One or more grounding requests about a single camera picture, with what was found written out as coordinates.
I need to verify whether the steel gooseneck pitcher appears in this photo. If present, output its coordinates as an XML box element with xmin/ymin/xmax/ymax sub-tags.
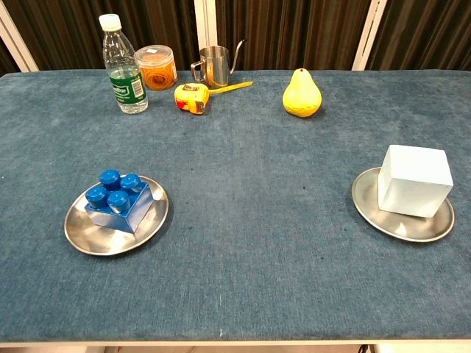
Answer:
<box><xmin>190</xmin><ymin>39</ymin><xmax>247</xmax><ymax>89</ymax></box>

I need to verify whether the clear jar of rubber bands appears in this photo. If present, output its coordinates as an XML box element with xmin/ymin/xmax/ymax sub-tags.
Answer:
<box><xmin>134</xmin><ymin>44</ymin><xmax>178</xmax><ymax>91</ymax></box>

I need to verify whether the round steel plate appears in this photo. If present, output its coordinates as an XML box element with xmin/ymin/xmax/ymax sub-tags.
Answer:
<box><xmin>63</xmin><ymin>174</ymin><xmax>169</xmax><ymax>257</ymax></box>
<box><xmin>351</xmin><ymin>167</ymin><xmax>456</xmax><ymax>243</ymax></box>

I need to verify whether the blue toy building brick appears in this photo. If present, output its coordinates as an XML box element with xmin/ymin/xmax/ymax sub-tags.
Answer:
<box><xmin>84</xmin><ymin>168</ymin><xmax>155</xmax><ymax>234</ymax></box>

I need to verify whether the clear plastic water bottle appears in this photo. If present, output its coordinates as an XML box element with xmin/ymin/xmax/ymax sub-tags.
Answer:
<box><xmin>98</xmin><ymin>13</ymin><xmax>149</xmax><ymax>115</ymax></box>

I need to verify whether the white foam cube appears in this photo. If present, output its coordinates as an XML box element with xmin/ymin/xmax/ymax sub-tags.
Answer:
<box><xmin>377</xmin><ymin>144</ymin><xmax>454</xmax><ymax>218</ymax></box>

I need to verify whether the yellow tape measure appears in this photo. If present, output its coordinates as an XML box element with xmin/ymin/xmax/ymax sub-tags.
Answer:
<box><xmin>174</xmin><ymin>81</ymin><xmax>254</xmax><ymax>115</ymax></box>

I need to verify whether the white slanted frame post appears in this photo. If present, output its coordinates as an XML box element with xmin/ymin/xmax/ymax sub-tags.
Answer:
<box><xmin>0</xmin><ymin>0</ymin><xmax>40</xmax><ymax>73</ymax></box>
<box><xmin>352</xmin><ymin>0</ymin><xmax>388</xmax><ymax>71</ymax></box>

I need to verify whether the white upright frame post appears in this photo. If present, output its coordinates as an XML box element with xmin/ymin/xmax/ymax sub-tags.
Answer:
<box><xmin>194</xmin><ymin>0</ymin><xmax>219</xmax><ymax>71</ymax></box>

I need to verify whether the yellow toy pear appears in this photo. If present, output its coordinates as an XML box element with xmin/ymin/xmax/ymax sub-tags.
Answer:
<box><xmin>282</xmin><ymin>68</ymin><xmax>323</xmax><ymax>118</ymax></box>

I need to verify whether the dark brown curtain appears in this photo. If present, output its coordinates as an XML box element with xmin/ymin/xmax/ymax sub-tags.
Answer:
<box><xmin>0</xmin><ymin>0</ymin><xmax>471</xmax><ymax>76</ymax></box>

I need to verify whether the blue table cloth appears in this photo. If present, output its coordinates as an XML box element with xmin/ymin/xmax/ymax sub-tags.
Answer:
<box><xmin>0</xmin><ymin>69</ymin><xmax>471</xmax><ymax>343</ymax></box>

